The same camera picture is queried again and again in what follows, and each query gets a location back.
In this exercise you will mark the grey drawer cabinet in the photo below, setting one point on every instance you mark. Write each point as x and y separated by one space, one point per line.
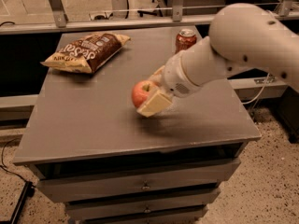
93 152

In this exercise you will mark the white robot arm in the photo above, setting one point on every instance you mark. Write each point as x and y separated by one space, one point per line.
240 37

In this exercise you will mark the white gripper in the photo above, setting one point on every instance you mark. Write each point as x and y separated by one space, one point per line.
175 76

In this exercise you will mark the red apple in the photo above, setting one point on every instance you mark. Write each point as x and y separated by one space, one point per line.
141 91

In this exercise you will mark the brown chip bag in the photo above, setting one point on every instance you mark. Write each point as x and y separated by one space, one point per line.
87 54

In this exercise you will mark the metal railing frame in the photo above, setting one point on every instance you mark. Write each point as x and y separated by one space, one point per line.
54 16

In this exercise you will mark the orange soda can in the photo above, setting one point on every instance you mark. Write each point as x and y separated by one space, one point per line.
185 39

